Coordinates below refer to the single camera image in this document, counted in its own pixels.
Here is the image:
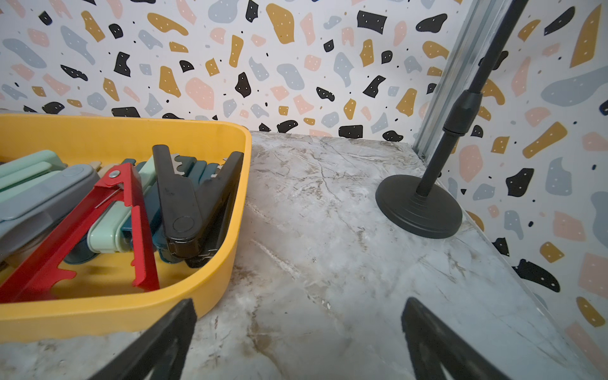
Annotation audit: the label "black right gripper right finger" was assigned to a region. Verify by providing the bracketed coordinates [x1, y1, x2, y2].
[401, 297, 509, 380]

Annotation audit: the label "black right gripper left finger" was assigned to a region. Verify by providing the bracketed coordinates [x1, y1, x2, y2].
[91, 299, 196, 379]

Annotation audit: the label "yellow storage box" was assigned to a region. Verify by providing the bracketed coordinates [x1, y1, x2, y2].
[1, 113, 252, 343]

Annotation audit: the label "red pruning pliers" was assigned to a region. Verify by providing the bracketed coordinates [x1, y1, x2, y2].
[1, 163, 160, 303]

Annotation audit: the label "grey pliers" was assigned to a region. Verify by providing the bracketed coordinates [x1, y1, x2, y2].
[1, 164, 100, 261]

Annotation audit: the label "pale green pliers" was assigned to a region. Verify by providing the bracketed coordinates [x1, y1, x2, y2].
[1, 150, 67, 202]

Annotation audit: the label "light green pliers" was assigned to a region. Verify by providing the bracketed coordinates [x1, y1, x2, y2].
[87, 156, 157, 253]

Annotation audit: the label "teal pliers moved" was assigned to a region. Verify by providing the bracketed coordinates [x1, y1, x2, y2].
[136, 157, 162, 234]
[153, 156, 219, 264]

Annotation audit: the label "black pruning pliers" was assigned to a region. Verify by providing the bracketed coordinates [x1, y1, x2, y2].
[186, 190, 237, 269]

